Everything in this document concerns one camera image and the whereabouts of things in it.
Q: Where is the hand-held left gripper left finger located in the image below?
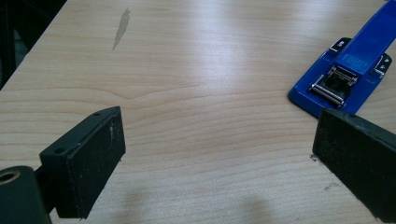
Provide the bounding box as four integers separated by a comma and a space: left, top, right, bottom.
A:
39, 105, 127, 219

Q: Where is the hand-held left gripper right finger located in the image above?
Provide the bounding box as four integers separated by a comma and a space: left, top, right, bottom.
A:
312, 107, 396, 223

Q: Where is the blue stapler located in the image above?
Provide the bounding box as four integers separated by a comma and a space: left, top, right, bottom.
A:
288, 0, 396, 119

